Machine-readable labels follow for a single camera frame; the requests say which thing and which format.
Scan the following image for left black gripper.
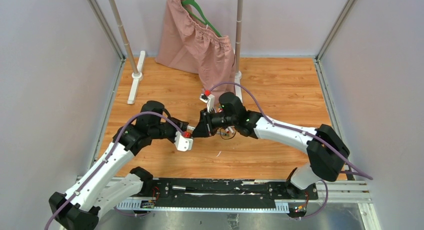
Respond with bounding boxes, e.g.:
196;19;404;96
149;115;187;142

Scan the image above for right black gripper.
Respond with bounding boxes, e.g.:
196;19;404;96
192;107;238;138

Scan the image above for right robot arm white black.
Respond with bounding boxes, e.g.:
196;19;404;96
191;92;350;199

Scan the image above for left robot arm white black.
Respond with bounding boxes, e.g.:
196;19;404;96
44;100;193;230

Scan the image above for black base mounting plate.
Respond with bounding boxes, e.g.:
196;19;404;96
120;177;319;210

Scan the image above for left white rack foot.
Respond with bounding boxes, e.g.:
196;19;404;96
127;50;146;104

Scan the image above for white rack foot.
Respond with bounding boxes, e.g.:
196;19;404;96
234;71;243;102
127;50;146;104

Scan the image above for right white rack foot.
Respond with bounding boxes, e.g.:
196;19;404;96
234;71;243;102

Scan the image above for pink cloth shorts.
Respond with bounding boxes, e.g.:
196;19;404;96
155;0;237;98

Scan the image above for green clothes hanger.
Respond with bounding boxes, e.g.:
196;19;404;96
181;0;222;37

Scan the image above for right rack pole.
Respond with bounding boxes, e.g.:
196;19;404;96
234;0;244;78

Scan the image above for rack pole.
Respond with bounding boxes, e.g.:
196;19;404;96
234;0;244;78
108;0;142;78

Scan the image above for left rack pole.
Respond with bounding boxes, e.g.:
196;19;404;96
108;0;142;78

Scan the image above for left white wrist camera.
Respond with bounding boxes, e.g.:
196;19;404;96
174;132;194;152

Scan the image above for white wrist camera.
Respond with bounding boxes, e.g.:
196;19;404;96
199;90;215;113
174;132;194;152

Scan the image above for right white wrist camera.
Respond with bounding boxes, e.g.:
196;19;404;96
199;90;215;113

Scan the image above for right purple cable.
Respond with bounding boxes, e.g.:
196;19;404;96
208;82;374;181

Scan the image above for aluminium frame rail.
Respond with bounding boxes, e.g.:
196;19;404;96
71;176;374;213

